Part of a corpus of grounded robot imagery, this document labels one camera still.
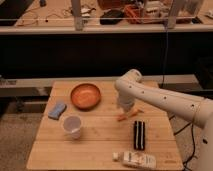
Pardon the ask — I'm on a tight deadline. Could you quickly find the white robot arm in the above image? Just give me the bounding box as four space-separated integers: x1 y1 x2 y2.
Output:
115 69 213 171

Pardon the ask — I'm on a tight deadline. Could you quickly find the orange ceramic bowl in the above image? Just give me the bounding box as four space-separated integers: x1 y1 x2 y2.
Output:
70 83 101 110

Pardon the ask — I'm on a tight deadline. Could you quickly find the black striped block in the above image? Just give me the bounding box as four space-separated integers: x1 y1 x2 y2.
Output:
133 121 145 150

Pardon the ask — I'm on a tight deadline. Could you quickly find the white lotion bottle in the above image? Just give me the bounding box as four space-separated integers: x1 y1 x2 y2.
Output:
112 151 157 170

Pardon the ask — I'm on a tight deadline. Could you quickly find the blue sponge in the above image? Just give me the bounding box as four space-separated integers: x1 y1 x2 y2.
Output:
48 102 67 120

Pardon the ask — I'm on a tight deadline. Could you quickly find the black bag on bench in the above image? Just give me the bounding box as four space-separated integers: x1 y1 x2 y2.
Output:
100 9 124 25

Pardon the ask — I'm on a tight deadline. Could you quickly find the orange tool on bench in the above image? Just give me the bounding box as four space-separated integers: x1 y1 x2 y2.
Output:
124 5 141 24

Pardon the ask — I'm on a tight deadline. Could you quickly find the blue hanging cable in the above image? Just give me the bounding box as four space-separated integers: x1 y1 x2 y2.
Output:
161 19 170 86

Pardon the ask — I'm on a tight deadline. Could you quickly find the black cable on floor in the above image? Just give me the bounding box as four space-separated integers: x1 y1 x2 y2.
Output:
168 114 198 171

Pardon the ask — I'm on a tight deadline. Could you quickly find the right metal post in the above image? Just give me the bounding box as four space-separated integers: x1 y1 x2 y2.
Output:
166 0 184 29

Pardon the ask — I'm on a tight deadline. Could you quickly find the metal post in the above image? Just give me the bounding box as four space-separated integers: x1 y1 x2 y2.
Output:
71 0 83 31
166 0 184 29

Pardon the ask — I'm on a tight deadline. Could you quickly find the left metal post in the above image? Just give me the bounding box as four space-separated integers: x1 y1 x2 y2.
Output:
71 0 83 31

